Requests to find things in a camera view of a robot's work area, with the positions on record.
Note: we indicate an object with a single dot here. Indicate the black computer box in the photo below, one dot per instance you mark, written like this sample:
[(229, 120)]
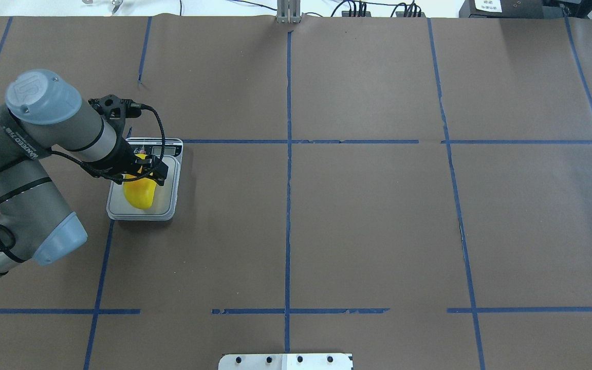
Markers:
[(509, 10)]

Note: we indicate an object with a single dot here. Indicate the yellow mango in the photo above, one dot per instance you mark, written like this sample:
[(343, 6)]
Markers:
[(140, 193)]

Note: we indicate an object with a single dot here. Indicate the aluminium frame post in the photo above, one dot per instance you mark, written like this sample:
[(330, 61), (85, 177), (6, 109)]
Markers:
[(288, 12)]

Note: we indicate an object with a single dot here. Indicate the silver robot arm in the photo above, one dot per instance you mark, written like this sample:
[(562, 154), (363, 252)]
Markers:
[(44, 116)]

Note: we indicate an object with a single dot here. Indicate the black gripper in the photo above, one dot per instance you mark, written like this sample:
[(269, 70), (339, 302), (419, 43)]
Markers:
[(117, 158)]

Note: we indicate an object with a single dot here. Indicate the white pedestal column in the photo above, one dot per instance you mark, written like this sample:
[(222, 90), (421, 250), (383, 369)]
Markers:
[(287, 361)]

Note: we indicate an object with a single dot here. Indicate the silver digital kitchen scale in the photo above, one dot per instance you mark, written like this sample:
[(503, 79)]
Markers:
[(165, 198)]

